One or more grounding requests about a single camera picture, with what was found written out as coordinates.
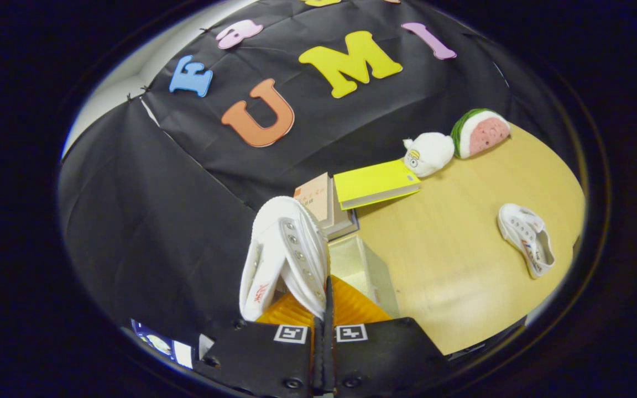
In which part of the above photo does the white canvas shoe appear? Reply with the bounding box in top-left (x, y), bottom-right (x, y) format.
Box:
top-left (497, 203), bottom-right (556, 279)
top-left (239, 196), bottom-right (330, 322)

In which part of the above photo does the watermelon slice plush toy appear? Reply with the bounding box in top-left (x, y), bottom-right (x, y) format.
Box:
top-left (451, 108), bottom-right (511, 160)

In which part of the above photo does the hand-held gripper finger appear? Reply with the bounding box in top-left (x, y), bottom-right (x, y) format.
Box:
top-left (324, 275), bottom-right (452, 398)
top-left (193, 292), bottom-right (323, 398)

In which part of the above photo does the computer screen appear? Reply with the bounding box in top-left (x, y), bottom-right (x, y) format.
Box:
top-left (130, 320), bottom-right (193, 370)

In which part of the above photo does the thick blue cover book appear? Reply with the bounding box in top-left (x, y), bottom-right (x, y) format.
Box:
top-left (324, 178), bottom-right (361, 241)

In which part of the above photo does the white plush toy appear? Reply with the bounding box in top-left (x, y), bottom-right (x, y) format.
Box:
top-left (403, 132), bottom-right (456, 178)

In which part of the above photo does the pale green storage box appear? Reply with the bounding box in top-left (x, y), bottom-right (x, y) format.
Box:
top-left (328, 235), bottom-right (400, 320)

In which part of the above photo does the beige book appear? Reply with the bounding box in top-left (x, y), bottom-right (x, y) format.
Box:
top-left (294, 172), bottom-right (335, 228)

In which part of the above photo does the yellow book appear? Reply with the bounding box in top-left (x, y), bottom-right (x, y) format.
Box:
top-left (333, 159), bottom-right (422, 211)

